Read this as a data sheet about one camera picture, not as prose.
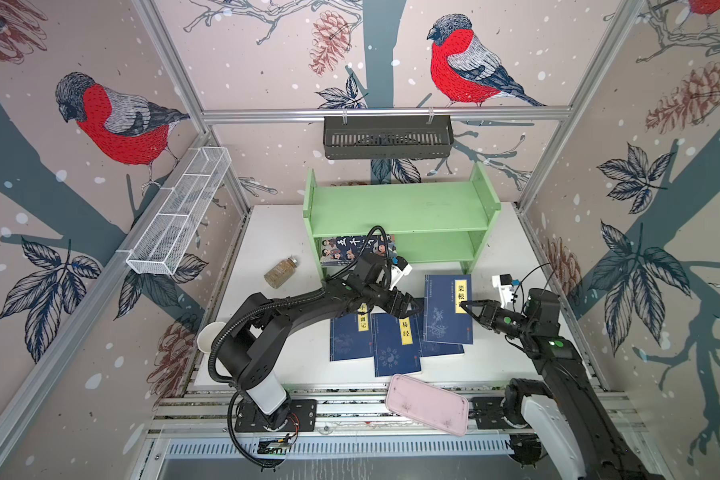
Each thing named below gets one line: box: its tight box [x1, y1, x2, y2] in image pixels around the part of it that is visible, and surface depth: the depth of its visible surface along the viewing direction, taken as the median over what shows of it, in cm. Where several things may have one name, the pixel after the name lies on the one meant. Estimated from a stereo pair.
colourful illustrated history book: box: [320, 234, 397, 266], surface depth 92 cm
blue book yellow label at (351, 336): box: [330, 302, 373, 362], surface depth 88 cm
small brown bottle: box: [264, 257, 298, 289], surface depth 99 cm
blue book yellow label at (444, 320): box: [423, 274, 473, 345], surface depth 81 cm
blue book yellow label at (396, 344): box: [372, 313, 422, 377], surface depth 85 cm
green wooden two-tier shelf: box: [303, 162, 501, 279], surface depth 92 cm
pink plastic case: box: [385, 374, 469, 436], surface depth 74 cm
